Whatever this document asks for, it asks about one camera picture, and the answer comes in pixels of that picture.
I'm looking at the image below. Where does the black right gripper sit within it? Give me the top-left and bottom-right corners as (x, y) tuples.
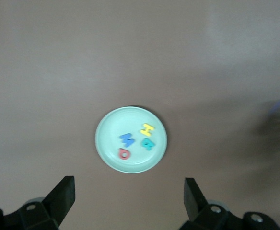
(256, 98), (280, 154)

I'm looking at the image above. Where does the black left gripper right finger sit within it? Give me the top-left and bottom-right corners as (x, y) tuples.
(179, 177), (280, 230)

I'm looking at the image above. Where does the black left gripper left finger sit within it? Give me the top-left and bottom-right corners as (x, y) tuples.
(0, 176), (76, 230)

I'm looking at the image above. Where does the teal foam letter R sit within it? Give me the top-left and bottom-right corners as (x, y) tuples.
(140, 138), (157, 151)

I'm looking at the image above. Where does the red foam letter Q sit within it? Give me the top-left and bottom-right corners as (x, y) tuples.
(118, 148), (131, 160)

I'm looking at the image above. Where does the yellow foam letter H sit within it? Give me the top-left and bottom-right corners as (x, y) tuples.
(140, 123), (155, 137)

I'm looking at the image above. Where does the blue foam letter M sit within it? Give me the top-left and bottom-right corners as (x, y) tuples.
(119, 133), (136, 148)

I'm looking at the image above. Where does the pale green round plate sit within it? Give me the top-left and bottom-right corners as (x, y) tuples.
(94, 106), (168, 174)

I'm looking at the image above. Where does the brown table mat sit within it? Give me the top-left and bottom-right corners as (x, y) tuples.
(0, 0), (280, 230)

